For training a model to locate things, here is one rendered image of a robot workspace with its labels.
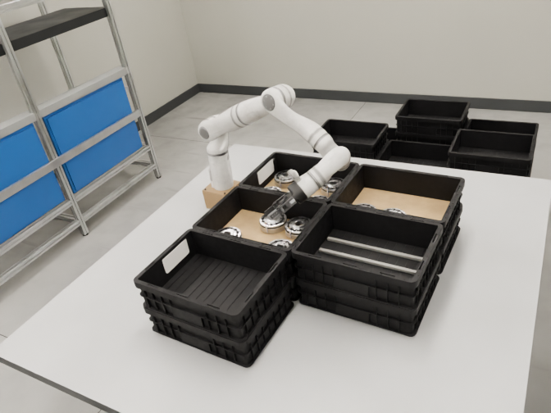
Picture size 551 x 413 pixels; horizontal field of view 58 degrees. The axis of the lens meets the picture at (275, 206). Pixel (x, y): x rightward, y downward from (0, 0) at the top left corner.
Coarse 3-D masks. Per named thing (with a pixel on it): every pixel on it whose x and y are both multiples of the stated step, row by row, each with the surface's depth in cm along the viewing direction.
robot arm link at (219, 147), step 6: (216, 138) 213; (222, 138) 212; (228, 138) 212; (210, 144) 214; (216, 144) 212; (222, 144) 211; (228, 144) 213; (210, 150) 211; (216, 150) 210; (222, 150) 211; (216, 156) 211
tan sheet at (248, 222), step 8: (240, 216) 195; (248, 216) 194; (256, 216) 193; (232, 224) 191; (240, 224) 190; (248, 224) 190; (256, 224) 189; (248, 232) 185; (256, 232) 184; (280, 232) 182; (256, 240) 180; (264, 240) 180; (272, 240) 179
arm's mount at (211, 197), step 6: (234, 180) 227; (210, 186) 225; (234, 186) 223; (204, 192) 223; (210, 192) 221; (216, 192) 220; (222, 192) 220; (228, 192) 220; (204, 198) 225; (210, 198) 223; (216, 198) 221; (210, 204) 225
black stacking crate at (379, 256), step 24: (336, 216) 176; (360, 216) 171; (312, 240) 166; (360, 240) 172; (384, 240) 171; (408, 240) 166; (312, 264) 155; (360, 264) 162; (408, 264) 159; (432, 264) 157; (336, 288) 154; (360, 288) 149; (384, 288) 145; (408, 288) 140
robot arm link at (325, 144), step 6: (324, 138) 168; (330, 138) 169; (318, 144) 169; (324, 144) 168; (330, 144) 171; (318, 150) 170; (324, 150) 171; (330, 150) 172; (324, 156) 172; (342, 168) 169
